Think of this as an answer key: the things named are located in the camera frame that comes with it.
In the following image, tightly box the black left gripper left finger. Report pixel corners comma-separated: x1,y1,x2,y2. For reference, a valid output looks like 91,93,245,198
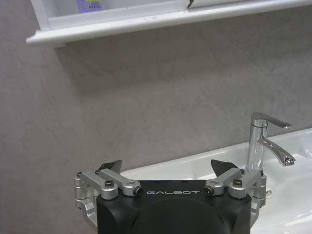
74,159,143,223

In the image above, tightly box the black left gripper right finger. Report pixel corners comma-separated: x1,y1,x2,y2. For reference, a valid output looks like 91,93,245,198
205,159,268,222

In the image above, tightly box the white ceramic washbasin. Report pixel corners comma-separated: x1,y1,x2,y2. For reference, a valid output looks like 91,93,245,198
120,128,312,234

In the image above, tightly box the chrome basin faucet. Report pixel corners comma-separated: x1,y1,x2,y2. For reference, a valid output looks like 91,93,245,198
244,112,296,174

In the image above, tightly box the purple product box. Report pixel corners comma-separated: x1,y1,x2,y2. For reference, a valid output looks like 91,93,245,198
77,0,103,14

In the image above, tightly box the white wall cabinet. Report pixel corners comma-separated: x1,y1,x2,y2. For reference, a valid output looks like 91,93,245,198
26,0,312,48

